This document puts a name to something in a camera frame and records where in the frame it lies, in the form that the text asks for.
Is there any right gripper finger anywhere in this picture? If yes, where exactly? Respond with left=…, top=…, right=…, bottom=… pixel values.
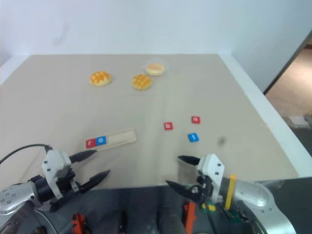
left=165, top=179, right=199, bottom=202
left=177, top=155, right=201, bottom=167

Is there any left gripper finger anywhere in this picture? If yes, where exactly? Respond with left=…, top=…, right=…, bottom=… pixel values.
left=79, top=170, right=111, bottom=193
left=69, top=149, right=98, bottom=163

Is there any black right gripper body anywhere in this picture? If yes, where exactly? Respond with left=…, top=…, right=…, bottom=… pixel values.
left=189, top=172, right=215, bottom=203

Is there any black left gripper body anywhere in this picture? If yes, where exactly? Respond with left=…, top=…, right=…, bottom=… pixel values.
left=57, top=163, right=82, bottom=195

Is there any wooden letter tray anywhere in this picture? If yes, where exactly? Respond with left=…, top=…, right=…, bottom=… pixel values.
left=85, top=128, right=137, bottom=149

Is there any orange plastic clamp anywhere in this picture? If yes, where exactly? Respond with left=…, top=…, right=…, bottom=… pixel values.
left=183, top=202, right=197, bottom=234
left=71, top=212, right=86, bottom=234

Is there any green circuit board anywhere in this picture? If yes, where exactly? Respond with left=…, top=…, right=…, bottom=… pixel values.
left=224, top=209, right=242, bottom=224

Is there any beige table cover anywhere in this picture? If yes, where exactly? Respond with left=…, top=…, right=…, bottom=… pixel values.
left=0, top=54, right=300, bottom=193

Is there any golden crosshatched bun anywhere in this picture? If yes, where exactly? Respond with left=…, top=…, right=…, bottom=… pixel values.
left=89, top=71, right=113, bottom=86
left=132, top=74, right=153, bottom=90

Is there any pale round bun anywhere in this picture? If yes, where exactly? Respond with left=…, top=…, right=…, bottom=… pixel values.
left=145, top=62, right=164, bottom=77

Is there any cardboard box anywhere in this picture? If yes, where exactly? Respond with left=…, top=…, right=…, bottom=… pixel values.
left=289, top=114, right=312, bottom=128

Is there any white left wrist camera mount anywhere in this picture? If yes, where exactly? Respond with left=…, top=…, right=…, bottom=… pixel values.
left=41, top=150, right=72, bottom=199

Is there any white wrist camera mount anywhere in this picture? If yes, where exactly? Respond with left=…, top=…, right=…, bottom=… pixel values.
left=196, top=153, right=225, bottom=203
left=41, top=150, right=72, bottom=199

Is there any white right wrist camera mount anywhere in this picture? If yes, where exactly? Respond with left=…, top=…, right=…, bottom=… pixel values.
left=196, top=153, right=225, bottom=203

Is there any yellow strap on right arm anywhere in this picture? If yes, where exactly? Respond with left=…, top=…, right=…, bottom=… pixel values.
left=225, top=174, right=236, bottom=210

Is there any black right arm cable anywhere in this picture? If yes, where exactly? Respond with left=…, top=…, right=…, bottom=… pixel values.
left=204, top=199, right=218, bottom=234

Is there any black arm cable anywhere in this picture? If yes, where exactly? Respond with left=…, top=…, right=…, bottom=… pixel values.
left=204, top=199, right=218, bottom=234
left=0, top=144, right=53, bottom=164

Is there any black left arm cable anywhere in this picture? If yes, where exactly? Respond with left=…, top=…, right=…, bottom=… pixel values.
left=0, top=144, right=53, bottom=164

